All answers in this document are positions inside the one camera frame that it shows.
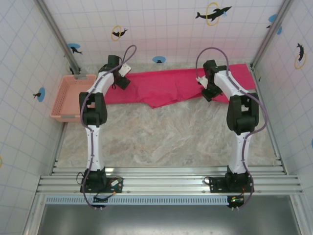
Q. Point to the small circuit board green light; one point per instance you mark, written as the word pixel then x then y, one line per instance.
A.
pixel 236 199

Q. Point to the black connector board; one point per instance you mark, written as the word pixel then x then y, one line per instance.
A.
pixel 100 198

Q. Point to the blue oval black fish sticker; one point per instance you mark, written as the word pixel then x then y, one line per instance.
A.
pixel 159 59

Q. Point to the aluminium rail beam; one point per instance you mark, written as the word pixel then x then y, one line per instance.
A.
pixel 171 182

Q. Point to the magenta long pants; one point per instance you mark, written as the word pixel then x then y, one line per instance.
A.
pixel 168 85

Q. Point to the blue circle black seal sticker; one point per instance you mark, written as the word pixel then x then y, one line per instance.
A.
pixel 41 94

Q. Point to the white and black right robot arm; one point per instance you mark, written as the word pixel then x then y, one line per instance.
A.
pixel 240 147

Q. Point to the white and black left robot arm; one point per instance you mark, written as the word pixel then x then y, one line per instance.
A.
pixel 94 147

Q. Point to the aluminium corner post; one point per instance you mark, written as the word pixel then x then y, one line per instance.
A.
pixel 58 36
pixel 271 34

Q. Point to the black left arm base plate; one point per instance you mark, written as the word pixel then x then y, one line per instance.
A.
pixel 110 188

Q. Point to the blue shapes wall sticker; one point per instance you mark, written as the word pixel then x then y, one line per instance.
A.
pixel 272 18

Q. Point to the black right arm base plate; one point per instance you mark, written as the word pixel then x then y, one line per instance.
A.
pixel 216 184

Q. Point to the pink plastic basket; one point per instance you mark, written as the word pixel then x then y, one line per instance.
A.
pixel 71 98

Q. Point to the blue circle shark sticker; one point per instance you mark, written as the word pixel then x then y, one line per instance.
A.
pixel 74 47

